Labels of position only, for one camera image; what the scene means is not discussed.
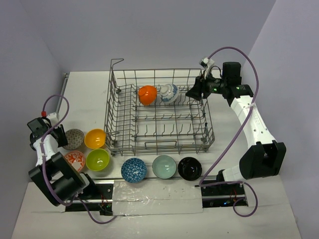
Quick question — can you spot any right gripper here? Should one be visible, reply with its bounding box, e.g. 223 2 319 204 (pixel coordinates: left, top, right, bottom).
186 69 228 101

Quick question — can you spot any grey patterned bowl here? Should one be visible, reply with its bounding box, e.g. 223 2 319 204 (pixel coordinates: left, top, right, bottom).
63 128 85 150

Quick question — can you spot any blue floral bowl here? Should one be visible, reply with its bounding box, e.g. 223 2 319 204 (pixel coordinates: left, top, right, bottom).
159 84 179 104

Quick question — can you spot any orange bowl white inside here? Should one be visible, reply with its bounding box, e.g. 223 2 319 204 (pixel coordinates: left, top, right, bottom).
138 85 157 106

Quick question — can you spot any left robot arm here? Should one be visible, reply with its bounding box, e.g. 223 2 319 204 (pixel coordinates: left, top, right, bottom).
27 118 98 206

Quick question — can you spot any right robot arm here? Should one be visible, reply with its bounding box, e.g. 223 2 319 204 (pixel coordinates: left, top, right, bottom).
186 58 287 195

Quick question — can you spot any orange white patterned bowl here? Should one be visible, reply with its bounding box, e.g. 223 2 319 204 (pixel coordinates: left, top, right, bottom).
64 151 86 172

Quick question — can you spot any yellow-orange bowl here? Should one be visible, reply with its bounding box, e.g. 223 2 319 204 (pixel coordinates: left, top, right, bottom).
84 128 106 149

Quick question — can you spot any lime green bowl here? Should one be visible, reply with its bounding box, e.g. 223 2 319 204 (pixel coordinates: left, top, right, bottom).
86 148 110 172

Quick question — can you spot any blue triangle pattern bowl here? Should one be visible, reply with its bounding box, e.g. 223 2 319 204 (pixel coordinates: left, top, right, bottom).
121 158 147 183

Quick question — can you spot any black glossy bowl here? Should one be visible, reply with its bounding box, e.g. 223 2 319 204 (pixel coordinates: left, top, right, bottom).
177 157 202 181

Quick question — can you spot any light teal bowl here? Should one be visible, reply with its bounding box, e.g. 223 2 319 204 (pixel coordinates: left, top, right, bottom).
152 155 176 179

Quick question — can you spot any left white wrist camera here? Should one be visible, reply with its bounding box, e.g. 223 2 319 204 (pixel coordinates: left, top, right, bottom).
41 112 59 125

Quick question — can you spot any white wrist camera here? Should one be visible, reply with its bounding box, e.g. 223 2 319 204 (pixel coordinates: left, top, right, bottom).
199 57 215 79
41 112 59 125

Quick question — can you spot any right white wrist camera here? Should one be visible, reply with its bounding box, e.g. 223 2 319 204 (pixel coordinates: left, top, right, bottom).
199 57 215 79

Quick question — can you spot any grey wire dish rack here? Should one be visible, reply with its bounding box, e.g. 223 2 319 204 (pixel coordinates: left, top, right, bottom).
104 58 215 156

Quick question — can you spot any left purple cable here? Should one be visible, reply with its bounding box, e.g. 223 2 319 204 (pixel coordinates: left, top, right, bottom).
40 94 118 224

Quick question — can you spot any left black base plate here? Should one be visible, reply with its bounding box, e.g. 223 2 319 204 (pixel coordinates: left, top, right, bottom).
65 181 114 216

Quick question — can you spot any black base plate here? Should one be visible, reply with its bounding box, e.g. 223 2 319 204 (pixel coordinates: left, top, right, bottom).
65 181 114 216
196 184 248 208

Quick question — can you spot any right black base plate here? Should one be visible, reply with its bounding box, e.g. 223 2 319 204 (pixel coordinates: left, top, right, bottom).
196 184 248 208

